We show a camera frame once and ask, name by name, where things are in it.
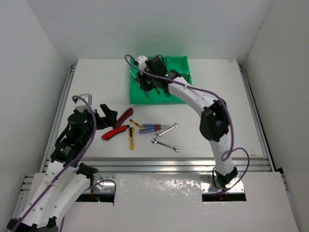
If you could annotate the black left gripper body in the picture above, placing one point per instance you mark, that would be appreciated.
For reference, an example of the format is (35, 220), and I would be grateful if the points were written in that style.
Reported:
(100, 118)

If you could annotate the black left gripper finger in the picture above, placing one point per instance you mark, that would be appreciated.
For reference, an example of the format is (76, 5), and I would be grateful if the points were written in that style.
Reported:
(109, 122)
(110, 114)

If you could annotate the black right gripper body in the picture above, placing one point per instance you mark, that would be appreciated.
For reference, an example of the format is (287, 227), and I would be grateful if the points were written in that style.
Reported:
(148, 79)

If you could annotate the blue screwdriver thin shaft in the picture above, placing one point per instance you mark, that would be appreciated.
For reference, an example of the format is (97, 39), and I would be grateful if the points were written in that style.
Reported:
(135, 77)

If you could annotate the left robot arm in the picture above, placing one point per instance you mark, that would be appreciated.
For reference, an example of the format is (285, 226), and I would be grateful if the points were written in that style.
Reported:
(65, 178)

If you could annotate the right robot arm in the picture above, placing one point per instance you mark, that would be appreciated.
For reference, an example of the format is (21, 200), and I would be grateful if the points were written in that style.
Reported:
(214, 121)

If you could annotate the black red utility knife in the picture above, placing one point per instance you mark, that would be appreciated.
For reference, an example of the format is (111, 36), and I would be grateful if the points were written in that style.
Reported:
(123, 117)

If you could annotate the small yellow box cutter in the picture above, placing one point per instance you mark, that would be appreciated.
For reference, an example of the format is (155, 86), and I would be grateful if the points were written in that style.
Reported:
(136, 124)

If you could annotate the large yellow box cutter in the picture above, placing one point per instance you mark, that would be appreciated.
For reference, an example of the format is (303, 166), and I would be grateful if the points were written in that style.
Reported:
(131, 138)

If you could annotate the green six-compartment bin tray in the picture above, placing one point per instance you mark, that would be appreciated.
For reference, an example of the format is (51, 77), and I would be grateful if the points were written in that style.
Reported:
(138, 96)

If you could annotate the blue screwdriver lower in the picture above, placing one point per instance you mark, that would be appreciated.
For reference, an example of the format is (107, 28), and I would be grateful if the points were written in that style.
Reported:
(149, 130)

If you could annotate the blue screwdriver middle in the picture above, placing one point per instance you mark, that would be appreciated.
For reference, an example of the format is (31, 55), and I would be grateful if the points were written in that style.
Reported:
(155, 125)

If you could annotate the long silver wrench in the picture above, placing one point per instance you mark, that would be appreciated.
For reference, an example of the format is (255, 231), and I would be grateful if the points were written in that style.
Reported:
(174, 148)

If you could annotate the small silver wrench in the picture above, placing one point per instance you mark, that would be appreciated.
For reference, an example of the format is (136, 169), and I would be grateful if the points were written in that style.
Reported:
(175, 125)

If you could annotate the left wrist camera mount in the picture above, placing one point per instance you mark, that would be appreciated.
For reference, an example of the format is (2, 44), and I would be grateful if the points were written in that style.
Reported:
(83, 102)

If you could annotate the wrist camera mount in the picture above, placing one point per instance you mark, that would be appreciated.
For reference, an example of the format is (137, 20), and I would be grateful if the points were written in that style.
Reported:
(140, 62)
(83, 102)

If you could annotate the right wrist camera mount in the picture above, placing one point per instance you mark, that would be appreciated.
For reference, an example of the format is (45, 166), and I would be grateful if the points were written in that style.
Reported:
(140, 62)

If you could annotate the aluminium rail frame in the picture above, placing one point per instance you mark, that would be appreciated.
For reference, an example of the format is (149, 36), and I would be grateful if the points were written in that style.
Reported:
(107, 80)

